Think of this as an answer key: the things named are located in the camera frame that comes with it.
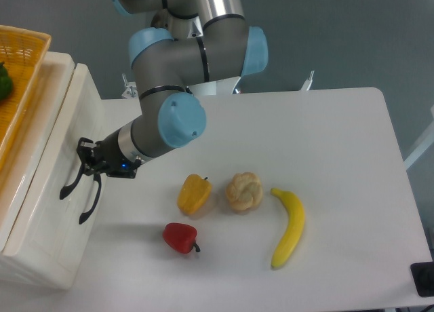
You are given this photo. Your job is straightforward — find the white drawer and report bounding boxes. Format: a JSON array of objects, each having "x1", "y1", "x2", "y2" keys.
[
  {"x1": 1, "y1": 64, "x2": 105, "y2": 256},
  {"x1": 0, "y1": 121, "x2": 118, "y2": 290}
]

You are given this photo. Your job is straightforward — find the white drawer cabinet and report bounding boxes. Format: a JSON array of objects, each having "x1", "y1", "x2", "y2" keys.
[{"x1": 1, "y1": 52, "x2": 107, "y2": 289}]

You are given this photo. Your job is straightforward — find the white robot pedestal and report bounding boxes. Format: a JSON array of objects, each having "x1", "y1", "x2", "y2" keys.
[{"x1": 121, "y1": 9, "x2": 245, "y2": 99}]

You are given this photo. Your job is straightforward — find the round knotted bread roll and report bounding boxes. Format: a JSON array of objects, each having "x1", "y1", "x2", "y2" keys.
[{"x1": 225, "y1": 172, "x2": 263, "y2": 212}]

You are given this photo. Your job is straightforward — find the yellow banana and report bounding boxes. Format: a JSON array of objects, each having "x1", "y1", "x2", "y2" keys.
[{"x1": 271, "y1": 188, "x2": 305, "y2": 269}]

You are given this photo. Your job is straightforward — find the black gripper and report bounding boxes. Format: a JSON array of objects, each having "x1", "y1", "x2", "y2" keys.
[{"x1": 76, "y1": 130, "x2": 140, "y2": 181}]

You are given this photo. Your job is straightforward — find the green bell pepper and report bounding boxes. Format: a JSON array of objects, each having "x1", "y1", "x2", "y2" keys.
[{"x1": 0, "y1": 62, "x2": 14, "y2": 100}]

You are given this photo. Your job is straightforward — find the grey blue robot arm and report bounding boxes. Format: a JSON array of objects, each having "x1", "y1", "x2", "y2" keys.
[{"x1": 77, "y1": 0, "x2": 268, "y2": 178}]

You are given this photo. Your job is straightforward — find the red bell pepper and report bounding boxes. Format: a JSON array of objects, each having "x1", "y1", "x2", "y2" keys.
[{"x1": 163, "y1": 222, "x2": 201, "y2": 254}]

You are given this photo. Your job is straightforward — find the white frame at right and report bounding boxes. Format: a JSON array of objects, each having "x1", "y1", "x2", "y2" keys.
[{"x1": 403, "y1": 106, "x2": 433, "y2": 170}]

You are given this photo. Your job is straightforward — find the orange woven basket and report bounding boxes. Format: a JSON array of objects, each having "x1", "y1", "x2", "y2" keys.
[{"x1": 1, "y1": 25, "x2": 52, "y2": 165}]

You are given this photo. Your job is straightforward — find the yellow bell pepper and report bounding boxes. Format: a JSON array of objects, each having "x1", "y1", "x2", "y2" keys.
[{"x1": 177, "y1": 174, "x2": 212, "y2": 215}]

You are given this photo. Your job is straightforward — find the black device at table edge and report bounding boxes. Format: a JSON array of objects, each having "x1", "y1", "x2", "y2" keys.
[{"x1": 410, "y1": 262, "x2": 433, "y2": 297}]

